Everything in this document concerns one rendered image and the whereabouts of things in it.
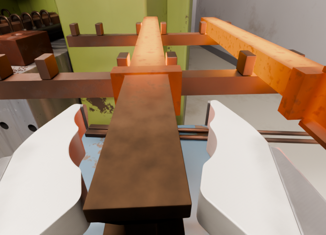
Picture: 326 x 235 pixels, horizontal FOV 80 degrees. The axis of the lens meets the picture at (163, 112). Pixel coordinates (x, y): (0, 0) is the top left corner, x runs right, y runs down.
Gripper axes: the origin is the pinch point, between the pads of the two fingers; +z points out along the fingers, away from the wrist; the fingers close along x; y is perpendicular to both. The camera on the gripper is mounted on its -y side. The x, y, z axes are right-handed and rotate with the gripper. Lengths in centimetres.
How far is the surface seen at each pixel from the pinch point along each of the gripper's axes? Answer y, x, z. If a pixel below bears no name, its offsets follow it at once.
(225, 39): 0.1, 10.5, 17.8
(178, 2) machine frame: -1, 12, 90
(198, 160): 26.4, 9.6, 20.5
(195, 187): 26.4, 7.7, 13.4
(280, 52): -0.8, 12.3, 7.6
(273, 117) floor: 102, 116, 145
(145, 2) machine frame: -3.0, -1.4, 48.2
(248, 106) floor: 102, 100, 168
